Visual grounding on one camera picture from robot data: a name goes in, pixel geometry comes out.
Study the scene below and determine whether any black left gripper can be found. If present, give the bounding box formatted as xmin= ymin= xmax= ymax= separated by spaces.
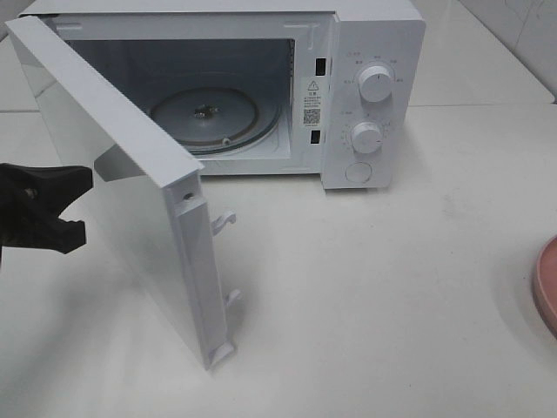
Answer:
xmin=1 ymin=163 xmax=93 ymax=254

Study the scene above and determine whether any white microwave door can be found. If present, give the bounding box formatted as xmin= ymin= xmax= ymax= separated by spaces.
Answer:
xmin=8 ymin=17 xmax=234 ymax=368

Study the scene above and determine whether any round door release button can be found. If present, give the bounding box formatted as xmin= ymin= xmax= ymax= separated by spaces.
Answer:
xmin=346 ymin=162 xmax=372 ymax=184

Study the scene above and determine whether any white control knob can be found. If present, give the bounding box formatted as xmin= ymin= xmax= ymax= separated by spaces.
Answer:
xmin=357 ymin=64 xmax=394 ymax=103
xmin=351 ymin=122 xmax=384 ymax=154

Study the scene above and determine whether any pink round plate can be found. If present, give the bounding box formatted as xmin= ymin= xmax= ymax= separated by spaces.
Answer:
xmin=532 ymin=236 xmax=556 ymax=336

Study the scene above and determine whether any glass microwave turntable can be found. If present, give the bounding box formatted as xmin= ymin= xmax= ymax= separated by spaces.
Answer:
xmin=149 ymin=72 xmax=284 ymax=156

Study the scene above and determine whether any white warning label sticker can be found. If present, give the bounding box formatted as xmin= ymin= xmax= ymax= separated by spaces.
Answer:
xmin=300 ymin=78 xmax=323 ymax=127

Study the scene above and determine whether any white microwave oven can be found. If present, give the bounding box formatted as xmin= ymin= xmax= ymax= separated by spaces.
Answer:
xmin=16 ymin=1 xmax=426 ymax=189

